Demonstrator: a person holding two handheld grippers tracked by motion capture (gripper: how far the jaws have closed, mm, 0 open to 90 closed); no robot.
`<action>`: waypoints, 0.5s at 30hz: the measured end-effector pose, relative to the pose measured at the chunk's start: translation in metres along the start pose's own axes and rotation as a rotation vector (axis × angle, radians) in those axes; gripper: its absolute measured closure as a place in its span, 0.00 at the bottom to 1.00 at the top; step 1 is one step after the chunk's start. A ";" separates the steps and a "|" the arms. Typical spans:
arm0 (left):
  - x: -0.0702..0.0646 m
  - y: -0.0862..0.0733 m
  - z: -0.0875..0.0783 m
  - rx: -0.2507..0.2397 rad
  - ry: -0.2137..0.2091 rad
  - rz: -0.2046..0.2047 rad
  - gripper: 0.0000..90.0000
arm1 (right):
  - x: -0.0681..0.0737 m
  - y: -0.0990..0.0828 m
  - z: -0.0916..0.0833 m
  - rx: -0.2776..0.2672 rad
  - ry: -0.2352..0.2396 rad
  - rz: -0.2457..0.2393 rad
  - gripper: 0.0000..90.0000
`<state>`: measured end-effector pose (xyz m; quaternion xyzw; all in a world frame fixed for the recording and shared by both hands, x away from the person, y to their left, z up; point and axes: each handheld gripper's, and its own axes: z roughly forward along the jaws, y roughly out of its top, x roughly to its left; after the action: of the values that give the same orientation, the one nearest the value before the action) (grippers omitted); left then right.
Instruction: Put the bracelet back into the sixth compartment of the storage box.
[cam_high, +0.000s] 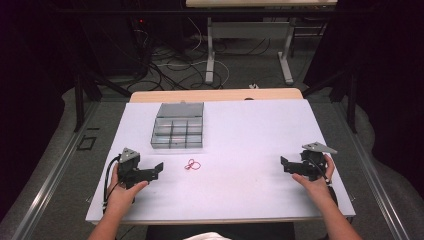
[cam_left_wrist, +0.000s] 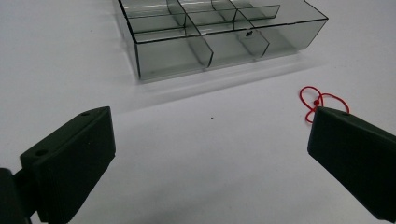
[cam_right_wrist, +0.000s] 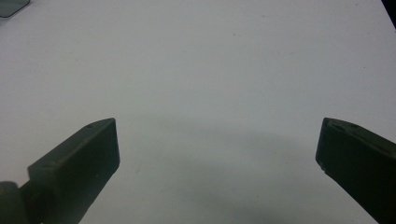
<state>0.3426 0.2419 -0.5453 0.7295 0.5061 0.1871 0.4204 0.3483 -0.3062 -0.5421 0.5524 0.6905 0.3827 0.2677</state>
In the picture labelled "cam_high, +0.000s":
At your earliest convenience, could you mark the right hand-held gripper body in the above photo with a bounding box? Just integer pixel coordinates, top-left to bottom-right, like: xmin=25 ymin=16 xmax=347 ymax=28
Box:
xmin=299 ymin=141 xmax=339 ymax=182

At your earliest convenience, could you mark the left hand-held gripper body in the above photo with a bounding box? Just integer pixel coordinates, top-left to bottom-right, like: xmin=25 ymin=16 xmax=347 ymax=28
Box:
xmin=117 ymin=147 xmax=149 ymax=190

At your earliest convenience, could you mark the person's right hand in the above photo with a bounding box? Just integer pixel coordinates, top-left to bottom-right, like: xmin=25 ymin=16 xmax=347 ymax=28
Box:
xmin=291 ymin=153 xmax=336 ymax=204

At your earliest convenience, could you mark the person's left hand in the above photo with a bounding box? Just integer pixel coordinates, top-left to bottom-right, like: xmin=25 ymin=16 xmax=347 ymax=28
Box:
xmin=105 ymin=163 xmax=150 ymax=215

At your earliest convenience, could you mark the red rubber band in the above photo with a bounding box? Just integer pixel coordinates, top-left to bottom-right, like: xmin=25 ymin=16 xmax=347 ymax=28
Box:
xmin=183 ymin=158 xmax=202 ymax=172

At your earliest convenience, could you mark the clear plastic compartment box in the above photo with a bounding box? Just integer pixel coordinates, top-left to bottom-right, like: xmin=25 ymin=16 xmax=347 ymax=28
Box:
xmin=150 ymin=101 xmax=205 ymax=150

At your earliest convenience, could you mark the white table mat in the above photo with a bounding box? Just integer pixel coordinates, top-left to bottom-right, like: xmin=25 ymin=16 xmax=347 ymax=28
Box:
xmin=85 ymin=98 xmax=357 ymax=226

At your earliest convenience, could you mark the black metal stand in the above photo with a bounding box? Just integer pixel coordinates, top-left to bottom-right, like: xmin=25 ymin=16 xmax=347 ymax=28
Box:
xmin=73 ymin=68 xmax=133 ymax=133
xmin=300 ymin=64 xmax=359 ymax=134

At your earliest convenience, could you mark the person's dark clothing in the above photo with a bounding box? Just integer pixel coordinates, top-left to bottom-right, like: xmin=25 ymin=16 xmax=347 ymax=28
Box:
xmin=145 ymin=221 xmax=296 ymax=240

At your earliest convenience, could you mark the wooden table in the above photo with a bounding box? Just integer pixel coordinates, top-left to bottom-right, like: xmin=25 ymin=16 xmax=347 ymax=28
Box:
xmin=128 ymin=87 xmax=305 ymax=104

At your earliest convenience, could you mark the dark computer tower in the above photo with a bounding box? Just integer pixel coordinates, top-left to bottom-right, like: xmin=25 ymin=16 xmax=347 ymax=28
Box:
xmin=81 ymin=14 xmax=153 ymax=77

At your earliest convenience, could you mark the desk with grey metal legs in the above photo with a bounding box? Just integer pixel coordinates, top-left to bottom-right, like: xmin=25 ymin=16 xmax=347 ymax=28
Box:
xmin=185 ymin=0 xmax=339 ymax=86

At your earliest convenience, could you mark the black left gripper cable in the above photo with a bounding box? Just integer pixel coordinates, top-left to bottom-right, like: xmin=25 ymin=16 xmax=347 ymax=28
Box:
xmin=102 ymin=155 xmax=122 ymax=215

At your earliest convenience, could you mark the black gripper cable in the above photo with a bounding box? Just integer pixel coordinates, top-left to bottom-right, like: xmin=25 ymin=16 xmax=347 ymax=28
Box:
xmin=306 ymin=158 xmax=339 ymax=208
xmin=102 ymin=155 xmax=122 ymax=215

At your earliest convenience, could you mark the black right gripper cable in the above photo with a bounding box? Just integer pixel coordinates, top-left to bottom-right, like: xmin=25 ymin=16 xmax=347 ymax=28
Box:
xmin=306 ymin=158 xmax=339 ymax=208

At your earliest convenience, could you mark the black floor socket frame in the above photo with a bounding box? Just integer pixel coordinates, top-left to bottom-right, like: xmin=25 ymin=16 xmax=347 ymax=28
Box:
xmin=76 ymin=135 xmax=98 ymax=151

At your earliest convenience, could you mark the aluminium floor rail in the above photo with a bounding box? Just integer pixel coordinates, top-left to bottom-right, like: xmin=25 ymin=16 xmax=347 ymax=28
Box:
xmin=11 ymin=101 xmax=101 ymax=240
xmin=333 ymin=101 xmax=413 ymax=240

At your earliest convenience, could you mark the tangle of floor cables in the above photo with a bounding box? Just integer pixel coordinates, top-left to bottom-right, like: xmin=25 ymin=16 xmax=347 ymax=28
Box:
xmin=131 ymin=18 xmax=278 ymax=92

